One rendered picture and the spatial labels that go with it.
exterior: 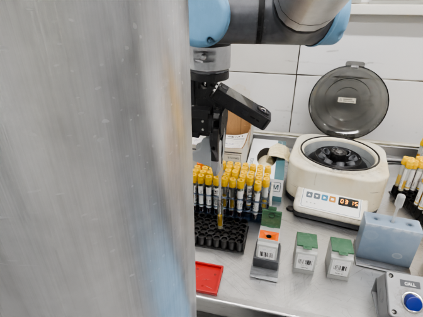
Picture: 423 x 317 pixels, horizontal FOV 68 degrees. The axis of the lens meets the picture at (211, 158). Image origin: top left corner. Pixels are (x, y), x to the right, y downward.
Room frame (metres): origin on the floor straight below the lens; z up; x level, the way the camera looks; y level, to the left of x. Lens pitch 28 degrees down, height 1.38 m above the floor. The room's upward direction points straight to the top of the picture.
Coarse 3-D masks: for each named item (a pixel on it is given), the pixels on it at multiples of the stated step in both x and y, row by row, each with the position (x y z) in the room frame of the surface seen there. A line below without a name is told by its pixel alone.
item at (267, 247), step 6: (264, 228) 0.49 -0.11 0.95; (270, 228) 0.49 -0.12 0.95; (276, 228) 0.49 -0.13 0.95; (264, 234) 0.47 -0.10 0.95; (270, 234) 0.47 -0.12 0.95; (276, 234) 0.47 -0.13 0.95; (258, 240) 0.46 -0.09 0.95; (264, 240) 0.46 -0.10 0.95; (270, 240) 0.45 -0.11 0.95; (276, 240) 0.45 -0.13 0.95; (258, 246) 0.45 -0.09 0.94; (264, 246) 0.45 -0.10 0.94; (270, 246) 0.45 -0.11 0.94; (276, 246) 0.45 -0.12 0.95; (258, 252) 0.45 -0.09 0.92; (264, 252) 0.45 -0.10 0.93; (270, 252) 0.45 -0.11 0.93; (276, 252) 0.44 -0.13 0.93; (264, 258) 0.45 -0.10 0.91; (270, 258) 0.45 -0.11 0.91
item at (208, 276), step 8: (200, 264) 0.46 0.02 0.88; (208, 264) 0.46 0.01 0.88; (216, 264) 0.46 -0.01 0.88; (200, 272) 0.44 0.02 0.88; (208, 272) 0.44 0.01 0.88; (216, 272) 0.44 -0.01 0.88; (200, 280) 0.42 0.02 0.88; (208, 280) 0.42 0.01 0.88; (216, 280) 0.42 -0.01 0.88; (200, 288) 0.41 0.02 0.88; (208, 288) 0.41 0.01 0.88; (216, 288) 0.40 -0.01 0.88
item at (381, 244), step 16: (368, 224) 0.48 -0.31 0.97; (384, 224) 0.47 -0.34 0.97; (400, 224) 0.47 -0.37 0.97; (416, 224) 0.47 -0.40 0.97; (368, 240) 0.47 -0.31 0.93; (384, 240) 0.47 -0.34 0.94; (400, 240) 0.46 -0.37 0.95; (416, 240) 0.45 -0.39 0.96; (368, 256) 0.47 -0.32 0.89; (384, 256) 0.46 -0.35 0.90; (400, 256) 0.45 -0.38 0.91; (400, 272) 0.44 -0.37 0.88
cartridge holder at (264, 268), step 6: (258, 258) 0.45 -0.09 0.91; (276, 258) 0.47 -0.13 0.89; (252, 264) 0.45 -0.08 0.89; (258, 264) 0.45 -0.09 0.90; (264, 264) 0.44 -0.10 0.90; (270, 264) 0.44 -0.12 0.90; (276, 264) 0.44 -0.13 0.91; (252, 270) 0.44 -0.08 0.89; (258, 270) 0.44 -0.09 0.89; (264, 270) 0.44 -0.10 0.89; (270, 270) 0.44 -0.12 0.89; (276, 270) 0.44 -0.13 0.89; (252, 276) 0.43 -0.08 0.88; (258, 276) 0.43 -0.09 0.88; (264, 276) 0.43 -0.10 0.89; (270, 276) 0.42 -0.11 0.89; (276, 276) 0.42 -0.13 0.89
